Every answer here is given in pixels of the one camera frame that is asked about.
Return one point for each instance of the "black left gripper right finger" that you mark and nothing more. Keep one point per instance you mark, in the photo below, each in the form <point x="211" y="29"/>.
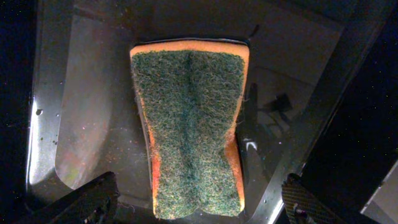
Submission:
<point x="302" y="206"/>

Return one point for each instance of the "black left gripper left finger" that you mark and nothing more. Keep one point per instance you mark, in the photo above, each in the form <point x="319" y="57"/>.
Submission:
<point x="94" y="202"/>

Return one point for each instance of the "yellow green sponge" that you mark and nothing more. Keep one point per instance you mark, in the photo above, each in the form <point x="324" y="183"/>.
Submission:
<point x="189" y="94"/>

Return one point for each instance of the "rectangular black tray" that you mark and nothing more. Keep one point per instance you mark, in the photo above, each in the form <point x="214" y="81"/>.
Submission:
<point x="85" y="120"/>

